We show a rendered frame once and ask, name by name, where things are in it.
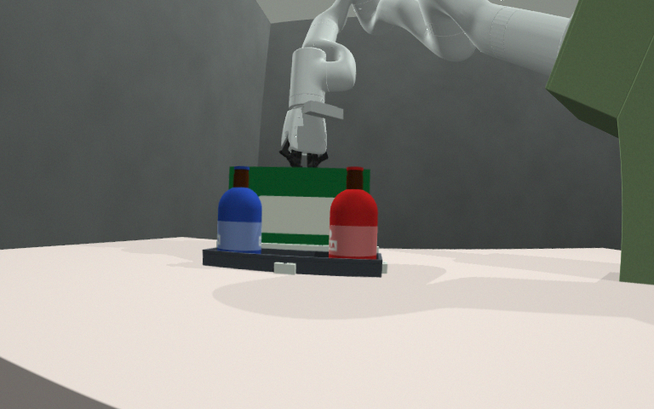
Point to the blue-labeled bottle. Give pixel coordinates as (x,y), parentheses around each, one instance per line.
(239,216)

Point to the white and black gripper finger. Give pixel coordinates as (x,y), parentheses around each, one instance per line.
(313,160)
(294,157)

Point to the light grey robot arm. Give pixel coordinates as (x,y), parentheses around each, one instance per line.
(526,38)

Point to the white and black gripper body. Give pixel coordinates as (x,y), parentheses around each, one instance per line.
(307,133)

